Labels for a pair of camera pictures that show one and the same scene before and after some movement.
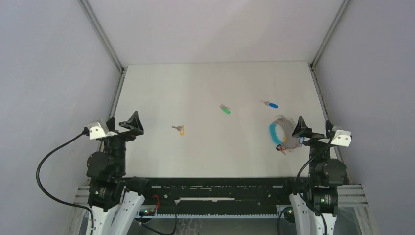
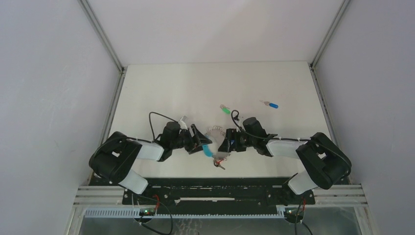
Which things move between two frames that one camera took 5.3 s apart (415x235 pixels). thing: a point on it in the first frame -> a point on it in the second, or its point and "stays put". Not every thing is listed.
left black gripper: x=134 y=125 -> x=195 y=142
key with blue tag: x=270 y=104 stays put
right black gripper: x=302 y=129 -> x=232 y=134
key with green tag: x=225 y=109 stays put
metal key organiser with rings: x=281 y=132 -> x=218 y=134
